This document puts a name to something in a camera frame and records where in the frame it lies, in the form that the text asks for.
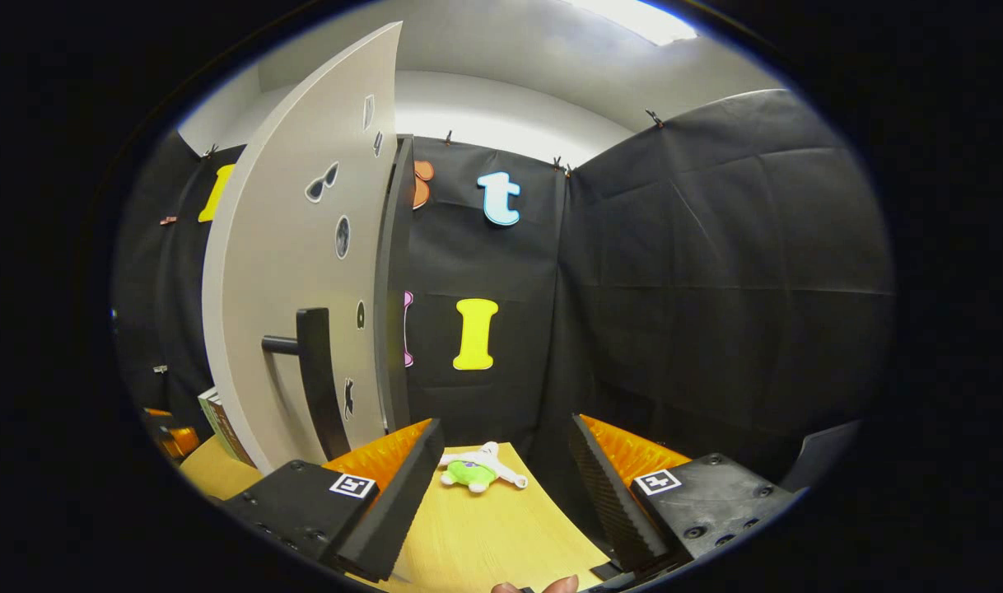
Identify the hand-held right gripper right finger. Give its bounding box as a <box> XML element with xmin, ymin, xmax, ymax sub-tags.
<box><xmin>569</xmin><ymin>413</ymin><xmax>801</xmax><ymax>581</ymax></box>

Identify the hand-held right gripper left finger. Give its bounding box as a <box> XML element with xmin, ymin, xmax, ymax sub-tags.
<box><xmin>222</xmin><ymin>417</ymin><xmax>446</xmax><ymax>583</ymax></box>

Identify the beige cabinet door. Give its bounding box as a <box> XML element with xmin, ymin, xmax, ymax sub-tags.
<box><xmin>202</xmin><ymin>21</ymin><xmax>404</xmax><ymax>476</ymax></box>

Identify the dark grey cabinet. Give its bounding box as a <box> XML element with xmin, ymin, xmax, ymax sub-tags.
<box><xmin>373</xmin><ymin>135</ymin><xmax>417</xmax><ymax>435</ymax></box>

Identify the green book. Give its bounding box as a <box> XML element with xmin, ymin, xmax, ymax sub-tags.
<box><xmin>197</xmin><ymin>385</ymin><xmax>245</xmax><ymax>464</ymax></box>

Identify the green and white plush toy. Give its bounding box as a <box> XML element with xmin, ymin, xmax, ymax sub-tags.
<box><xmin>439</xmin><ymin>441</ymin><xmax>529</xmax><ymax>494</ymax></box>

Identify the grey flat panel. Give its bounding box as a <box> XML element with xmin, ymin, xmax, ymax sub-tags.
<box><xmin>780</xmin><ymin>419</ymin><xmax>862</xmax><ymax>493</ymax></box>

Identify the black backdrop cloth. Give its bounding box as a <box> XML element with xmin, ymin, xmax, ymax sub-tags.
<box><xmin>110</xmin><ymin>89</ymin><xmax>896</xmax><ymax>495</ymax></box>

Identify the long ceiling light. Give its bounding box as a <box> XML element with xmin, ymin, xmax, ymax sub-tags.
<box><xmin>562</xmin><ymin>0</ymin><xmax>699</xmax><ymax>47</ymax></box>

